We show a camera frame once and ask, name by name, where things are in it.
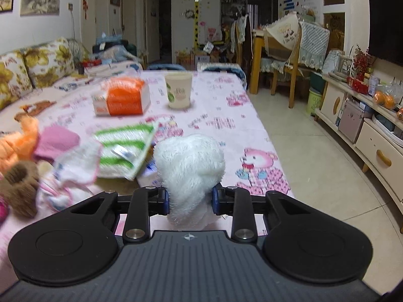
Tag paper cup with green print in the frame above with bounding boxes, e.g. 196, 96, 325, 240
164, 72, 193, 110

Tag red flower bouquet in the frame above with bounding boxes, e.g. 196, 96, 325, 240
352, 45, 376, 81

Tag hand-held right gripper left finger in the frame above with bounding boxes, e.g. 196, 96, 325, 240
70, 186, 171, 243

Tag brown plush cloth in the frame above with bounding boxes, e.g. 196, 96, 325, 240
0, 160, 40, 218

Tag orange fluffy cloth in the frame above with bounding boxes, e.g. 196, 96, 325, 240
0, 115, 40, 172

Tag cream television cabinet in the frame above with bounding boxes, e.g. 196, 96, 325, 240
315, 72, 403, 202

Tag giraffe height chart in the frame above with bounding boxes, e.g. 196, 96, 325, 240
191, 0, 203, 50

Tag white fluffy cloth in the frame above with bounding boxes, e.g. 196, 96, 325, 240
153, 134, 226, 230

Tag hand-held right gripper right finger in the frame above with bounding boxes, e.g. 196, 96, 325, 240
212, 185, 304, 243

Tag pink printed tablecloth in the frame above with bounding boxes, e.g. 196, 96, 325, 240
0, 68, 296, 290

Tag wooden dining table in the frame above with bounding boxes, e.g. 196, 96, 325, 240
250, 28, 274, 95

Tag white pink patterned cloth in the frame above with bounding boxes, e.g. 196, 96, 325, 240
36, 170, 106, 214

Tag green waste bin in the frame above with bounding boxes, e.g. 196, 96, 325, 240
305, 88, 325, 117

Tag orange tissue pack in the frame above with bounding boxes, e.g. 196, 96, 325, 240
91, 77, 151, 117

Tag black television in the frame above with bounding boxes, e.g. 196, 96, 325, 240
366, 0, 403, 67

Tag floral sofa cushion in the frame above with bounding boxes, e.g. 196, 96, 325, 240
23, 37, 76, 89
0, 50, 34, 111

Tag wooden chair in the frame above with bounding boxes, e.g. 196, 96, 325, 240
270, 16, 331, 108

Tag white towel with pink trim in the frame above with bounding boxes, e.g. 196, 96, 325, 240
53, 140, 104, 186

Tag pink box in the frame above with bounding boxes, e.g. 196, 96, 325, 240
338, 99, 366, 144

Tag pink knitted cloth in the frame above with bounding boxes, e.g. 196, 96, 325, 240
33, 125, 81, 164

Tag green striped cleaning cloth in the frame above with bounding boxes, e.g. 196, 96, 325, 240
93, 123, 159, 181

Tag cream embroidered cloth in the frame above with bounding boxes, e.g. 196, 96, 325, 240
265, 13, 302, 63

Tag oranges in plastic bag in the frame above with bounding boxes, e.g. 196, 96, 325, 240
373, 85, 398, 110

